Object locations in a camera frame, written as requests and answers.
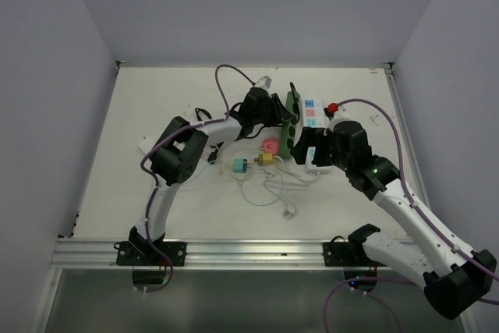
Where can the aluminium front rail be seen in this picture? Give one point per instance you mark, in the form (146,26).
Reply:
(204,254)

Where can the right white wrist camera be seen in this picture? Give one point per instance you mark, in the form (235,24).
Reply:
(341,115)

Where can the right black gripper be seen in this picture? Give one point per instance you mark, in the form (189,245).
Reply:
(313,137)

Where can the blue plug adapter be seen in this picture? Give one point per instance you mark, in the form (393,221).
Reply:
(240,165)

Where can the white usb charger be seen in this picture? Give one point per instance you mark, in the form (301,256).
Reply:
(146,145)

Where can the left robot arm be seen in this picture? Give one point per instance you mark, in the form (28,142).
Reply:
(174,157)

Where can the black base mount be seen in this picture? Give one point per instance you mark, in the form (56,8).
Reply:
(128,255)
(343,253)

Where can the yellow plug adapter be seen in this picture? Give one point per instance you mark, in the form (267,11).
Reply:
(264,159)

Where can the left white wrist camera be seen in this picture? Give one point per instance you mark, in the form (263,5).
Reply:
(264,83)

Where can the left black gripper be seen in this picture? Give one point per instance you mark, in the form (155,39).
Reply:
(279,112)

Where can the white power strip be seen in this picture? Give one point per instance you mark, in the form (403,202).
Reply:
(312,117)

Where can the pink plug adapter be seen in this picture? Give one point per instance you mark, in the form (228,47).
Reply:
(271,145)

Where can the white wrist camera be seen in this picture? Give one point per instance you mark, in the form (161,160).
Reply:
(264,83)
(341,115)

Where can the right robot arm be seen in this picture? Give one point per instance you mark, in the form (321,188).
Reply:
(451,273)

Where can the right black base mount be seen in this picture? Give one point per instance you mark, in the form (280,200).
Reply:
(343,253)

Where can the green power strip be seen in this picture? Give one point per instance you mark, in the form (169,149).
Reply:
(288,129)

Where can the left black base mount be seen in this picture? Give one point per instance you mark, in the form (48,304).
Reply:
(128,255)

